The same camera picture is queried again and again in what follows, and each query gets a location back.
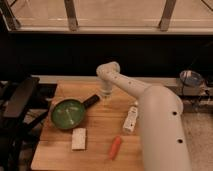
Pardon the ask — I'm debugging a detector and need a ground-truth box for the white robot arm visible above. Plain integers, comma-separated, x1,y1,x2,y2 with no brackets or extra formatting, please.
96,62,192,171

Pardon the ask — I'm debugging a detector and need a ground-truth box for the green bowl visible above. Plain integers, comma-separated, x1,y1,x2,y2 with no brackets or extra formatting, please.
50,99,86,130

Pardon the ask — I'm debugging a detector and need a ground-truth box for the orange carrot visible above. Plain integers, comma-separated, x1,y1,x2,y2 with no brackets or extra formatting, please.
108,136,122,160

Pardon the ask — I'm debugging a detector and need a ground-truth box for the black chair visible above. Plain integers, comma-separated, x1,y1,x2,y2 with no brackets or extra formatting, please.
0,77,49,171

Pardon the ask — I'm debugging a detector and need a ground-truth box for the white tube bottle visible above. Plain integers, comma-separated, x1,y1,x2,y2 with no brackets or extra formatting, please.
123,103,138,133

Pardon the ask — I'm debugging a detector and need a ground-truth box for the blue round dish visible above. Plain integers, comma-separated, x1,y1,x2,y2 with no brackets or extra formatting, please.
180,70,204,87

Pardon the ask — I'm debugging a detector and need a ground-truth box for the black eraser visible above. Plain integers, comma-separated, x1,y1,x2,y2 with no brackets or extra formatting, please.
83,95,100,108

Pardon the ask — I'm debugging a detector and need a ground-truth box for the white sponge block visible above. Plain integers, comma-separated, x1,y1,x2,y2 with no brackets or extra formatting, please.
72,128,86,150

